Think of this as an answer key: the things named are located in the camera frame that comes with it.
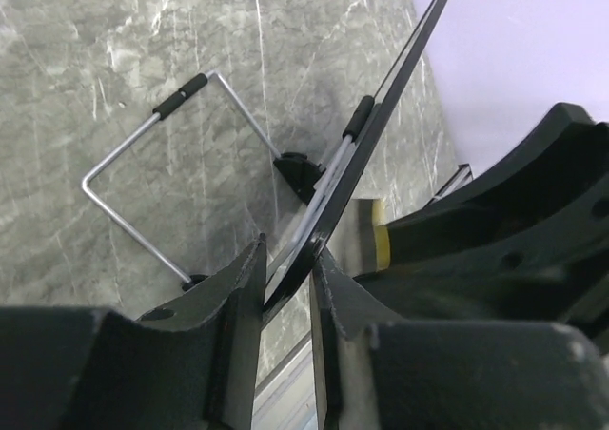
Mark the black framed whiteboard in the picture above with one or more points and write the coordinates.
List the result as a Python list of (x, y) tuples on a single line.
[(290, 267)]

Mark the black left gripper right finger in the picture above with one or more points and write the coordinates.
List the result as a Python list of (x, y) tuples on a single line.
[(377, 370)]

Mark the aluminium table edge rail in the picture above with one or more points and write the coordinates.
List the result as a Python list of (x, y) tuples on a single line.
[(286, 398)]

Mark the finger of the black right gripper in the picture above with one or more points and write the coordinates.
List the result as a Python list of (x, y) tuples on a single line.
[(528, 240)]

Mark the silver wire whiteboard stand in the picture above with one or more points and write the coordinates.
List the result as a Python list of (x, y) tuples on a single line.
[(190, 190)]

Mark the yellow grey eraser sponge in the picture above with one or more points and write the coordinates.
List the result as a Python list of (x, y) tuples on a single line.
[(364, 243)]

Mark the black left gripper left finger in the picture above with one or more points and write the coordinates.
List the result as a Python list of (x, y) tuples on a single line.
[(190, 363)]

